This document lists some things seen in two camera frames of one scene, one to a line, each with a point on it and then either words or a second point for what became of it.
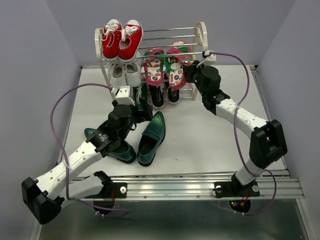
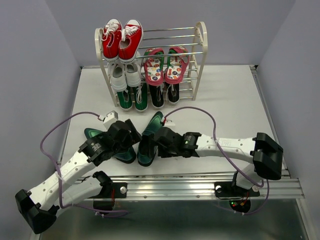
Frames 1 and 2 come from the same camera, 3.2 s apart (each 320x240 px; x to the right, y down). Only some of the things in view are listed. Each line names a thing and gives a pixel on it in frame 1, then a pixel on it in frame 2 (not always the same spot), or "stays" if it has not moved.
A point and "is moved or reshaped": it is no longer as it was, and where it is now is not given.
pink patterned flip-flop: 154,67 stays
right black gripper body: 200,88 -> 165,152
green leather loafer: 124,153 stays
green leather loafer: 151,139 stays
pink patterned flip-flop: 178,57 is moved or reshaped
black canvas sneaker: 156,93 stays
